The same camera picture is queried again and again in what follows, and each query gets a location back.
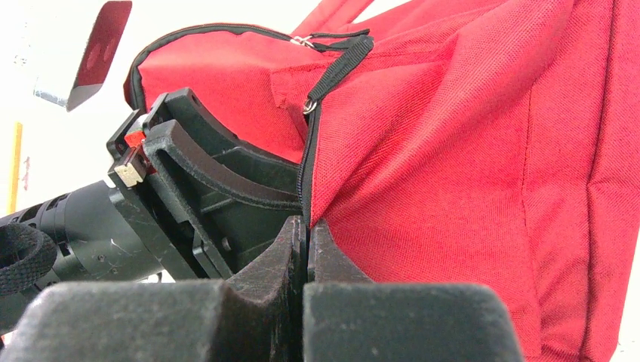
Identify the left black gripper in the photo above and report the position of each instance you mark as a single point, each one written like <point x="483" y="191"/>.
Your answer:
<point x="233" y="195"/>

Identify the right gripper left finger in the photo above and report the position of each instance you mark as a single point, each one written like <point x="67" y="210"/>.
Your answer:
<point x="253" y="316"/>

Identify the red backpack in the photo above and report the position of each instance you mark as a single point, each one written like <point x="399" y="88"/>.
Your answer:
<point x="490" y="142"/>

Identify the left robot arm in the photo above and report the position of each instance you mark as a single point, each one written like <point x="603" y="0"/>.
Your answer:
<point x="77" y="236"/>

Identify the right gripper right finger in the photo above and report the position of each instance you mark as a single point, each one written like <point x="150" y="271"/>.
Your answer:
<point x="348" y="317"/>

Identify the wooden rack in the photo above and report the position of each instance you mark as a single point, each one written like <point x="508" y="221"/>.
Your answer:
<point x="14" y="171"/>

